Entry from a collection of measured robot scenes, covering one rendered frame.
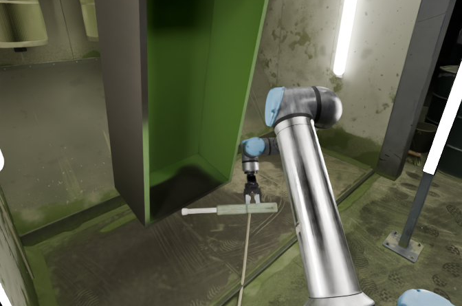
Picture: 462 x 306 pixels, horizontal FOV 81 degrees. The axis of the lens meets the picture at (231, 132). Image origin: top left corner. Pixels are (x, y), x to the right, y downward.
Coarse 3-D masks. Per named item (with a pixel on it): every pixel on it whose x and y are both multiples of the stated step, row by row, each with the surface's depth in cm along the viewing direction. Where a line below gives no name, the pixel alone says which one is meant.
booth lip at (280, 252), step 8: (368, 176) 256; (360, 184) 246; (352, 192) 236; (296, 240) 185; (280, 248) 177; (288, 248) 180; (272, 256) 171; (264, 264) 166; (256, 272) 161; (248, 280) 156; (240, 288) 152; (224, 296) 147; (232, 296) 148; (216, 304) 143; (224, 304) 145
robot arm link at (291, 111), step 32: (288, 96) 77; (288, 128) 74; (288, 160) 71; (320, 160) 70; (288, 192) 70; (320, 192) 65; (320, 224) 61; (320, 256) 59; (320, 288) 57; (352, 288) 56
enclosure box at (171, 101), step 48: (96, 0) 101; (144, 0) 81; (192, 0) 131; (240, 0) 128; (144, 48) 88; (192, 48) 145; (240, 48) 136; (144, 96) 97; (192, 96) 162; (240, 96) 146; (144, 144) 108; (192, 144) 184; (144, 192) 122; (192, 192) 161
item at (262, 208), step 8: (184, 208) 138; (200, 208) 138; (208, 208) 138; (216, 208) 138; (224, 208) 136; (232, 208) 136; (240, 208) 136; (248, 208) 136; (256, 208) 136; (264, 208) 136; (272, 208) 134
